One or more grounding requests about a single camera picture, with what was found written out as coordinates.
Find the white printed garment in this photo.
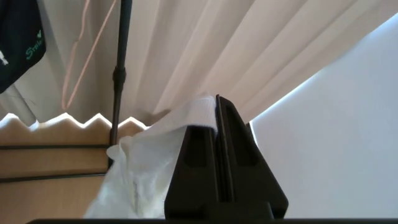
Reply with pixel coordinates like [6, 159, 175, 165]
[83, 95, 218, 219]

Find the pink clothes hanger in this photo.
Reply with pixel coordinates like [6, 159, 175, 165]
[61, 0, 118, 110]

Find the black clothes rack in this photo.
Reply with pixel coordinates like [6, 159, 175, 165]
[0, 0, 133, 184]

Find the beige curtain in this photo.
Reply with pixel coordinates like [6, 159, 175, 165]
[0, 0, 398, 127]

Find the black garment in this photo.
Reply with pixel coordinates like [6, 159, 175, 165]
[0, 0, 47, 94]

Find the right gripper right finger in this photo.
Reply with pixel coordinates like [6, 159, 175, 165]
[215, 95, 290, 219]

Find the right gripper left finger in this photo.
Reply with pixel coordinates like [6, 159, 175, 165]
[164, 124, 220, 219]

